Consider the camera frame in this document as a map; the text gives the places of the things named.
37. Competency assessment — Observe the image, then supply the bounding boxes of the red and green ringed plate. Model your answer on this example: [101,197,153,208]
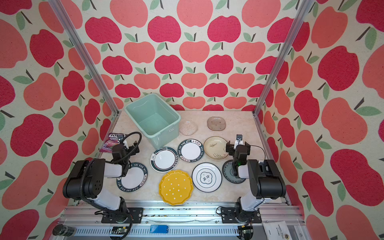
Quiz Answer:
[150,147,179,173]

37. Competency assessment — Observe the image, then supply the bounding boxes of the yellow polka dot plate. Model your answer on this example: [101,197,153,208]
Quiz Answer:
[159,170,194,206]

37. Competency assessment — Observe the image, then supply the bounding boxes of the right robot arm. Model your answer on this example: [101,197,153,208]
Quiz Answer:
[223,140,287,222]

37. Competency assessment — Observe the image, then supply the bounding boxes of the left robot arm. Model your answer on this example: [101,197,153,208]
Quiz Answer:
[63,142,140,219]

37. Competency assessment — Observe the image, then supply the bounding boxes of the mint green plastic bin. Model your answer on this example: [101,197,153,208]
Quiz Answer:
[125,94,181,149]

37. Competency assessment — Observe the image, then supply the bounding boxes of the purple candy bag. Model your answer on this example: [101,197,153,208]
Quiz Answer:
[99,133,118,153]

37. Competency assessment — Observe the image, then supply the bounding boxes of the blue patterned small plate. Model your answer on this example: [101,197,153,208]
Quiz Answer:
[222,160,246,184]

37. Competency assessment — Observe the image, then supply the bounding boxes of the beige ceramic bowl plate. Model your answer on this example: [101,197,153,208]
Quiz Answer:
[204,136,229,160]

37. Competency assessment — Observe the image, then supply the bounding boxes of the large green rim lettered plate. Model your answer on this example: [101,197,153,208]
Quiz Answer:
[117,162,148,193]

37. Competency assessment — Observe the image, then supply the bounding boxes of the smoky brown glass plate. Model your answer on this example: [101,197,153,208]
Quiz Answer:
[207,117,227,131]

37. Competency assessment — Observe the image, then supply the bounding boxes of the white plate black flower emblem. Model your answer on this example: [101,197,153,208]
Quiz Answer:
[192,163,223,193]

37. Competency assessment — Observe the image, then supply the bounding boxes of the small green rim lettered plate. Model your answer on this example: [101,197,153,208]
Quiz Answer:
[178,139,205,163]

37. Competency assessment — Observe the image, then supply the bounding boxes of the clear glass plate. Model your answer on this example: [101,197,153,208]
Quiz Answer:
[179,121,198,136]

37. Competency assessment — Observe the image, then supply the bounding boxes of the blue label block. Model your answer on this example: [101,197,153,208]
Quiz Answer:
[150,225,169,234]

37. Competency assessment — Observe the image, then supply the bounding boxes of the white paper sheet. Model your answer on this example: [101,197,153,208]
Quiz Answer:
[263,221,293,240]

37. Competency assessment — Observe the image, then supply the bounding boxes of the black cylindrical knob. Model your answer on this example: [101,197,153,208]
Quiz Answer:
[52,224,77,237]

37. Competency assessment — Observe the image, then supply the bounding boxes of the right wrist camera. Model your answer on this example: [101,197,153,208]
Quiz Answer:
[234,135,244,149]

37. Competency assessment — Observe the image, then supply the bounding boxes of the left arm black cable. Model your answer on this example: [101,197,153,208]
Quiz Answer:
[78,131,143,211]

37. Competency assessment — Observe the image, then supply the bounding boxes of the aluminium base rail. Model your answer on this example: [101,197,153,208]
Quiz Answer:
[48,201,310,240]

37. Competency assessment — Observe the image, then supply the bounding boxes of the left aluminium frame post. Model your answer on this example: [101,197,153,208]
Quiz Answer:
[48,0,120,117]

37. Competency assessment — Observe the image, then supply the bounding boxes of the aluminium frame post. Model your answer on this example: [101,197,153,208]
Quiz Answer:
[48,0,120,117]
[253,0,315,119]

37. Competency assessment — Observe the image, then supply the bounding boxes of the right aluminium frame post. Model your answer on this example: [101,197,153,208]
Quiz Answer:
[253,0,315,119]

